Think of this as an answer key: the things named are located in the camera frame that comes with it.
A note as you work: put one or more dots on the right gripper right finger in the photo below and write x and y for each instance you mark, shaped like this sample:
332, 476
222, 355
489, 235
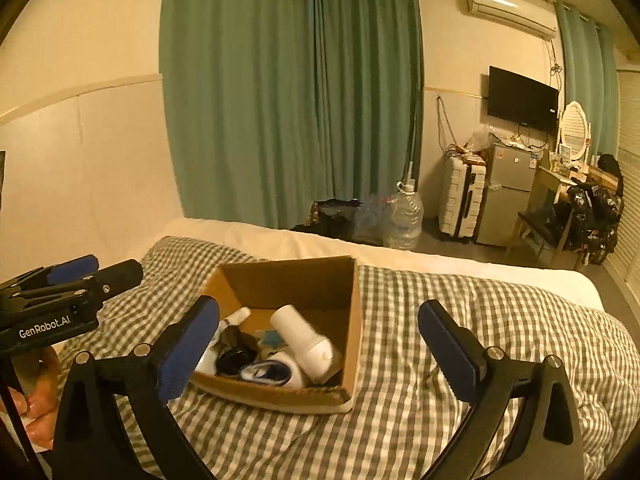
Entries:
545, 440

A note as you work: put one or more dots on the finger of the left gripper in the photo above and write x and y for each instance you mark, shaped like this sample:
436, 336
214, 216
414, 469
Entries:
102, 285
57, 274

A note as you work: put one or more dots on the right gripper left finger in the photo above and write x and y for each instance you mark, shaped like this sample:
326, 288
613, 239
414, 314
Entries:
91, 441

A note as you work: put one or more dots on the white purple cream tube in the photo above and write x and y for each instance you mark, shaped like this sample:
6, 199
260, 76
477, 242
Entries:
207, 363

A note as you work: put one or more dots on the black sock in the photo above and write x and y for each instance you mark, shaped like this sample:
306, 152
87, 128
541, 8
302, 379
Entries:
236, 350

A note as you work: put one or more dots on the white lint remover device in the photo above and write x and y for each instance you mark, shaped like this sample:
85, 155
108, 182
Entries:
313, 352

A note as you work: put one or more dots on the blue floral tissue pack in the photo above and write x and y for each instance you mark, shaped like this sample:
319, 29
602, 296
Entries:
269, 341

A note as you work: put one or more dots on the person's left hand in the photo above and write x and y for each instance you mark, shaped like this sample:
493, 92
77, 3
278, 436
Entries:
35, 393

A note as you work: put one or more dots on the white bed headboard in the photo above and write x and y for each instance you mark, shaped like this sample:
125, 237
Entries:
91, 174

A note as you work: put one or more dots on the grey checkered duvet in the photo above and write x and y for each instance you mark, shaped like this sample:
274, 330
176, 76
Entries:
404, 411

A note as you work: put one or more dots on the white mattress sheet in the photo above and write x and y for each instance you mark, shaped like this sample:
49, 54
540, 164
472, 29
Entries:
272, 244

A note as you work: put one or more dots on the wooden stool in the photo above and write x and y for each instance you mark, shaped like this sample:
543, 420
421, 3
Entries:
537, 239

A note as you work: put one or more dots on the open cardboard box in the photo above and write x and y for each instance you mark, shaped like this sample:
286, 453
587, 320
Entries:
326, 292

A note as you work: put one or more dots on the black bags pile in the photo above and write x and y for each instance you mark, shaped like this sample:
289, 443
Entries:
597, 207

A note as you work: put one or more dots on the dark bag on floor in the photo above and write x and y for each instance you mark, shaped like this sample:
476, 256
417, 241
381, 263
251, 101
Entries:
331, 218

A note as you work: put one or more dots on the wooden dressing desk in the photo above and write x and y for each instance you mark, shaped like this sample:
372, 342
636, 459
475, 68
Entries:
548, 189

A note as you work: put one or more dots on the grey mini fridge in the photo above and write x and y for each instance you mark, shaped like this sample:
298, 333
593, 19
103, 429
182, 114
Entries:
509, 179

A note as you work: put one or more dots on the large clear water jug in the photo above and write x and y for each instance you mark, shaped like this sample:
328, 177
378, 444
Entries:
403, 224

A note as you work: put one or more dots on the green window curtain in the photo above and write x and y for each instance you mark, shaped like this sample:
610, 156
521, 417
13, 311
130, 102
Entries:
273, 105

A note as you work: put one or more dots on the white suitcase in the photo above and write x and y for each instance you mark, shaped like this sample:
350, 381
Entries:
462, 194

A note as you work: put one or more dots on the clear plastic bag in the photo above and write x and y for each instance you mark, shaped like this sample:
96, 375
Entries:
370, 220

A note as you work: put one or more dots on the oval white vanity mirror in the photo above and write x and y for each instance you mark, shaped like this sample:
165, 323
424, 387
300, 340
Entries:
574, 133

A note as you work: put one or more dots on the green curtain on right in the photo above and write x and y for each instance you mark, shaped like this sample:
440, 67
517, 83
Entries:
590, 74

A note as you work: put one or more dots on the white air conditioner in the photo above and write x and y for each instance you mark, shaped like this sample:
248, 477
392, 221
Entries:
517, 13

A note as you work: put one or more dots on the black wall television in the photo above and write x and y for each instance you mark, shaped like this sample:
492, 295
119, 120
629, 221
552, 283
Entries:
522, 100

